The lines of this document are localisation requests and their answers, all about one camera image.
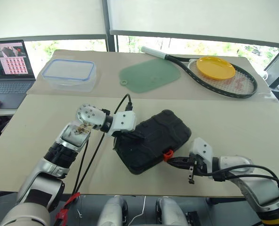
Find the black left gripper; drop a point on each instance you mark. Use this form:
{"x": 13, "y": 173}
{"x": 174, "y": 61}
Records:
{"x": 122, "y": 135}

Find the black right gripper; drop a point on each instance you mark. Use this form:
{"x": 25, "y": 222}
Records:
{"x": 192, "y": 158}

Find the black plastic tool case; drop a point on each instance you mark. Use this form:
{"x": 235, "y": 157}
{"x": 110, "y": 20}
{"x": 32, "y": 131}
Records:
{"x": 153, "y": 146}

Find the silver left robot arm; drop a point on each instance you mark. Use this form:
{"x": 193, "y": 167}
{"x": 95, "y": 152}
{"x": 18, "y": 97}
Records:
{"x": 47, "y": 169}

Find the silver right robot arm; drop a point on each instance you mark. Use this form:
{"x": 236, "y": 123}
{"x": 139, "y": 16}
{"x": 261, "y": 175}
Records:
{"x": 259, "y": 186}

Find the silver rounded robot knee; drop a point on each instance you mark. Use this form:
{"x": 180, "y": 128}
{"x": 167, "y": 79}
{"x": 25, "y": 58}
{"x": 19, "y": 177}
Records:
{"x": 169, "y": 214}
{"x": 113, "y": 212}

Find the green cutting mat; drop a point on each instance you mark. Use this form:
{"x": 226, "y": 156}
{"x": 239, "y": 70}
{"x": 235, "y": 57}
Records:
{"x": 151, "y": 75}

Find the black tennis racket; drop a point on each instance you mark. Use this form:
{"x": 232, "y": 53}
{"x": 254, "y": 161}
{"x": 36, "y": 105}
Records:
{"x": 177, "y": 61}

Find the clear container with blue lid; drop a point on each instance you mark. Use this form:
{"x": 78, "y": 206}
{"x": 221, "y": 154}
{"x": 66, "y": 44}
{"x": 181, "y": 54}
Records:
{"x": 68, "y": 75}

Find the yellow plate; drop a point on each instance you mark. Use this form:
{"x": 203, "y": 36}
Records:
{"x": 215, "y": 68}

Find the red tape wrap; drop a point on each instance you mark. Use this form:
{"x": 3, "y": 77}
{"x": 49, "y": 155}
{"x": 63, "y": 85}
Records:
{"x": 64, "y": 213}

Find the white mug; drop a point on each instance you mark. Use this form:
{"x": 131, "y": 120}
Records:
{"x": 265, "y": 75}

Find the black monitor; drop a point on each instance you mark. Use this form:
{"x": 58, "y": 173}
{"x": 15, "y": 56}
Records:
{"x": 278, "y": 70}

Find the white roller blind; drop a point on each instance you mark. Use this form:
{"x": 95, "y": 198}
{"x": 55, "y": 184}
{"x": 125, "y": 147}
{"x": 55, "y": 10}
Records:
{"x": 47, "y": 16}
{"x": 200, "y": 16}

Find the grey laptop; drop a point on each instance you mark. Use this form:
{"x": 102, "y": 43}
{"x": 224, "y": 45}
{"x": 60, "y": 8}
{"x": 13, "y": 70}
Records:
{"x": 10, "y": 70}

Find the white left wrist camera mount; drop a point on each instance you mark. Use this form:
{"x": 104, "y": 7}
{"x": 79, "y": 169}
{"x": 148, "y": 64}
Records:
{"x": 125, "y": 120}

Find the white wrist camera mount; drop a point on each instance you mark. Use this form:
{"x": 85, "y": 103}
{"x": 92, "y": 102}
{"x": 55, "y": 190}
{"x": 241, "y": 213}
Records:
{"x": 201, "y": 147}
{"x": 125, "y": 120}

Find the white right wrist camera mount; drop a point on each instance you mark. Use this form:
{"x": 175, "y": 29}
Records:
{"x": 201, "y": 147}

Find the black window frame post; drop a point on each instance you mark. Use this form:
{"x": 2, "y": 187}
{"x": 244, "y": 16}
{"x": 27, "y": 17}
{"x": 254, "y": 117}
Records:
{"x": 109, "y": 23}

